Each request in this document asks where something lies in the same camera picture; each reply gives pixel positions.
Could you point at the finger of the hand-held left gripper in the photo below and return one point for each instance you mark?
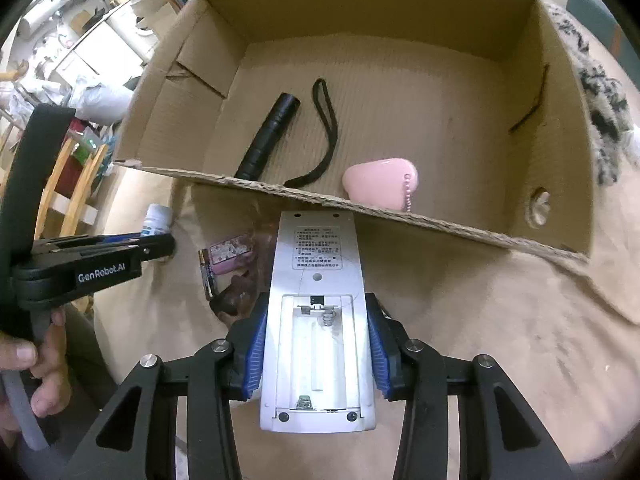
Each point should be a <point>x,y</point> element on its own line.
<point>157,247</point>

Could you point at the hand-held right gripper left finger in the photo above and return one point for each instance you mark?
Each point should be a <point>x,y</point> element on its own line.
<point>256,355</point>

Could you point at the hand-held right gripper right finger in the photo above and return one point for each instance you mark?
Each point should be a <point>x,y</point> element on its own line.
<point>376,355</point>

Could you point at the small white bottle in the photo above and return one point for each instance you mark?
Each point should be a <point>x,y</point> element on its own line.
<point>157,217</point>

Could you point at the black and gold battery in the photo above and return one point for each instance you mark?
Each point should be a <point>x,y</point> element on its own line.
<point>207,275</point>

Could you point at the white remote control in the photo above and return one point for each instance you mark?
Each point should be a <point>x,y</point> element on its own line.
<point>315,260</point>

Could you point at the cardboard box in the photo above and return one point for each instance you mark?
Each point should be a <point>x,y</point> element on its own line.
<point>400,85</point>

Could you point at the person's left hand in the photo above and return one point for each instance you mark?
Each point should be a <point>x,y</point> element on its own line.
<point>55,375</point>

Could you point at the dark brown hair clip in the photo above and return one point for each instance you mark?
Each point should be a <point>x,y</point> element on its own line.
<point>235,297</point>

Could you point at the pink printed packet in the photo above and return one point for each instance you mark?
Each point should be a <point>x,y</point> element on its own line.
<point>230,255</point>

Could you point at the wooden chair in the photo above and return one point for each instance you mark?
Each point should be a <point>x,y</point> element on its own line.
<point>50,185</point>

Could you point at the beige blanket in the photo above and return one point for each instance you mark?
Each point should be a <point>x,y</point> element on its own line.
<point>475,360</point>

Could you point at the white plastic bag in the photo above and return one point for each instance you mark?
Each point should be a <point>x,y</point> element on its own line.
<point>100,102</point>

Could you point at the pink heart-shaped case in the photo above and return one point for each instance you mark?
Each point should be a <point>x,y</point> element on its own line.
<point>375,180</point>

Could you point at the white cabinet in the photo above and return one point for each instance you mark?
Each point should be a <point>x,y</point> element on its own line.
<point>110,35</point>

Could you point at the spotted fluffy blanket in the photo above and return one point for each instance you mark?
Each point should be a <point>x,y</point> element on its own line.
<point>600,100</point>

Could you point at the dark green panel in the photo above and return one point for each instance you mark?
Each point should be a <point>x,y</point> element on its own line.
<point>595,15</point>

